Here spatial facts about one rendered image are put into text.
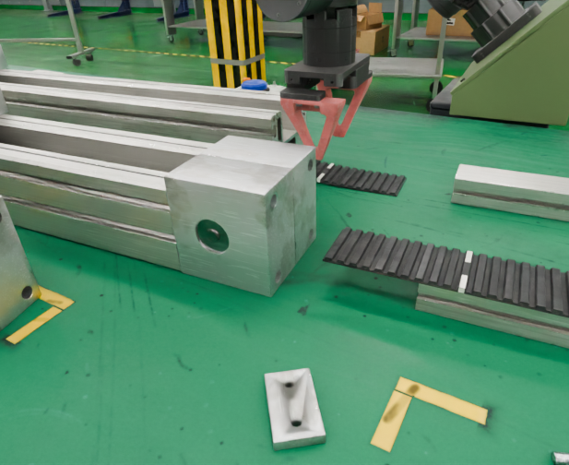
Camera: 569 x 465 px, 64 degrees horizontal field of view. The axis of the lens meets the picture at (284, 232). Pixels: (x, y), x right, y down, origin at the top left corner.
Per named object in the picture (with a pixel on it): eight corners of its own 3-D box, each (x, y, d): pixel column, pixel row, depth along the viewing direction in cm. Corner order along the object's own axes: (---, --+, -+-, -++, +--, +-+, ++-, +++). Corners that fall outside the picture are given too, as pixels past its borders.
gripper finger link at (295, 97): (281, 162, 52) (277, 77, 47) (305, 141, 58) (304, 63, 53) (337, 171, 49) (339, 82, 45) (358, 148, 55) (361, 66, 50)
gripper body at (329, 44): (283, 88, 49) (279, 11, 45) (318, 66, 56) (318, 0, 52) (341, 92, 46) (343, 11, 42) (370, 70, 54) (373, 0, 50)
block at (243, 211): (325, 225, 47) (325, 137, 42) (271, 298, 37) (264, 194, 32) (248, 210, 50) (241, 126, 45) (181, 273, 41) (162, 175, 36)
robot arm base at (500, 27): (541, 7, 80) (480, 56, 88) (513, -30, 80) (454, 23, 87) (541, 12, 73) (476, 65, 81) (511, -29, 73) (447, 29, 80)
